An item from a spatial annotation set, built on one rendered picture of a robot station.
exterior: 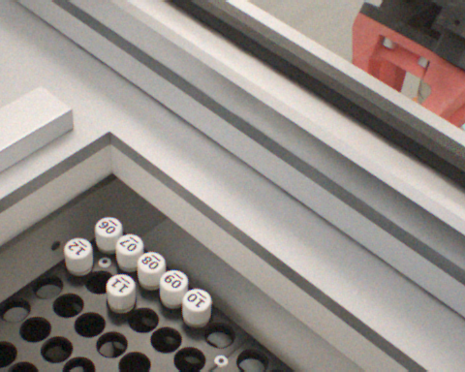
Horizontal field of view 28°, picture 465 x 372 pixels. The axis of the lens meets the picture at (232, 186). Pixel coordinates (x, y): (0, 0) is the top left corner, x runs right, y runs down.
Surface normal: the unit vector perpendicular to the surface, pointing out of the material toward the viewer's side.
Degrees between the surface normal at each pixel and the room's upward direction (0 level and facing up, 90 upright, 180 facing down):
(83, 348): 0
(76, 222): 90
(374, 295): 0
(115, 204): 90
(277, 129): 90
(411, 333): 0
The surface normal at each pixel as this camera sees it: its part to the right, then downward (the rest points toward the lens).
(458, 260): -0.69, 0.50
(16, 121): 0.05, -0.69
